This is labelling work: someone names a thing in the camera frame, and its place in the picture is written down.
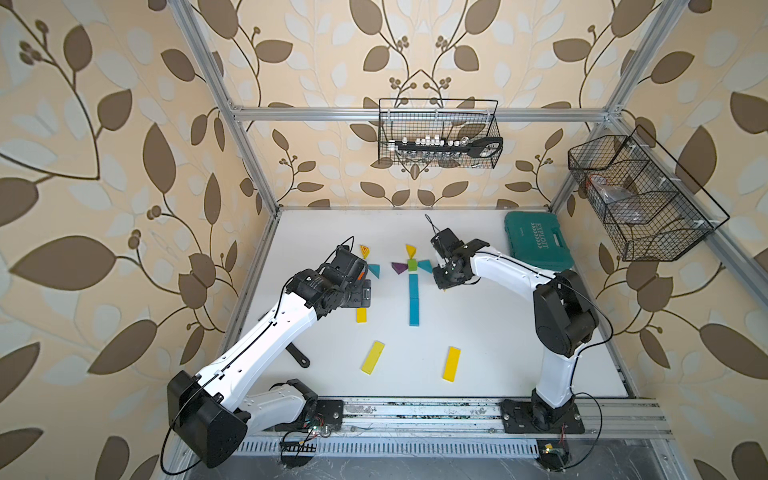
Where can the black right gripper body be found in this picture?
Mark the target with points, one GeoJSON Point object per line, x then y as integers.
{"type": "Point", "coordinates": [445, 276]}

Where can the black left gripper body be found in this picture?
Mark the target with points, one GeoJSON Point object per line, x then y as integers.
{"type": "Point", "coordinates": [360, 294]}

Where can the yellow rectangular block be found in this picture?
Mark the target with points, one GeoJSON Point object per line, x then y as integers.
{"type": "Point", "coordinates": [451, 364]}
{"type": "Point", "coordinates": [361, 315]}

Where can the yellow triangular prism block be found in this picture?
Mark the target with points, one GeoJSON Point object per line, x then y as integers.
{"type": "Point", "coordinates": [411, 250]}

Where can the purple triangular prism block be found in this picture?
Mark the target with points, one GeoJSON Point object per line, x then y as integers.
{"type": "Point", "coordinates": [399, 268]}

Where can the teal rectangular block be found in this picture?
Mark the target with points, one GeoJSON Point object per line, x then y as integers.
{"type": "Point", "coordinates": [414, 312]}
{"type": "Point", "coordinates": [413, 286]}

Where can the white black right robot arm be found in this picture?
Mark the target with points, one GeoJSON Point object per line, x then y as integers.
{"type": "Point", "coordinates": [564, 317]}

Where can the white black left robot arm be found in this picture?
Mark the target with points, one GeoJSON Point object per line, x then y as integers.
{"type": "Point", "coordinates": [213, 410]}

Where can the yellow-green rectangular block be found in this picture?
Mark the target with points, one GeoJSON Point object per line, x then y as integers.
{"type": "Point", "coordinates": [372, 357]}

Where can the green plastic tool case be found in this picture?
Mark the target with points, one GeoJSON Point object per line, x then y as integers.
{"type": "Point", "coordinates": [536, 239]}

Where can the dark green pipe wrench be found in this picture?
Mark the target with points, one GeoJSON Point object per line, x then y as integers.
{"type": "Point", "coordinates": [302, 360]}

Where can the plastic bag in basket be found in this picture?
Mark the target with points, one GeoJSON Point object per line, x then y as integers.
{"type": "Point", "coordinates": [617, 204]}

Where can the socket set rail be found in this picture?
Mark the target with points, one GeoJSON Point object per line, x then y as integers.
{"type": "Point", "coordinates": [437, 148]}

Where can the black wire basket back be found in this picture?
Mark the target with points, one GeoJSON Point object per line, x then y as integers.
{"type": "Point", "coordinates": [446, 118]}

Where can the black wire basket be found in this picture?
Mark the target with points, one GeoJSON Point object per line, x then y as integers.
{"type": "Point", "coordinates": [681, 212]}
{"type": "Point", "coordinates": [446, 118]}

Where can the aluminium front rail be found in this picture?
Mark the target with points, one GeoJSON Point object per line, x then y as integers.
{"type": "Point", "coordinates": [413, 418]}

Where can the black wire basket right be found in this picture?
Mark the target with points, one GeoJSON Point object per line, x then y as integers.
{"type": "Point", "coordinates": [681, 212]}

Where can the aluminium frame post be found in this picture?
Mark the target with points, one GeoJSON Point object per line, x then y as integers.
{"type": "Point", "coordinates": [595, 71]}

